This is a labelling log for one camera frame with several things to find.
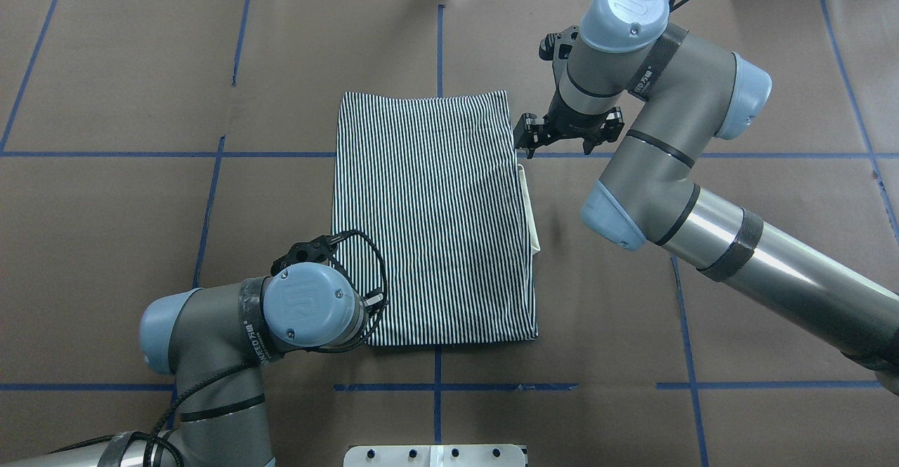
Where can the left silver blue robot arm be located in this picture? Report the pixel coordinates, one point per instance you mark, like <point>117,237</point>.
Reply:
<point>325,296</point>

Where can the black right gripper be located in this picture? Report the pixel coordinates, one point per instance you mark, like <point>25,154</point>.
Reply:
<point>574,125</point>

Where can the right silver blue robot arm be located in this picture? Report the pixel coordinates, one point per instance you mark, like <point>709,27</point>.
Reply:
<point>628,74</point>

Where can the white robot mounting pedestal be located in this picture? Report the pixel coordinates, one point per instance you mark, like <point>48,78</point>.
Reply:
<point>437,455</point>

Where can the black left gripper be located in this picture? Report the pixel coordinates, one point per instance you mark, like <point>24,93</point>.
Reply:
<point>373,304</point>

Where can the navy white striped polo shirt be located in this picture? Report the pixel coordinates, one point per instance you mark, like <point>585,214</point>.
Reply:
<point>435,183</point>

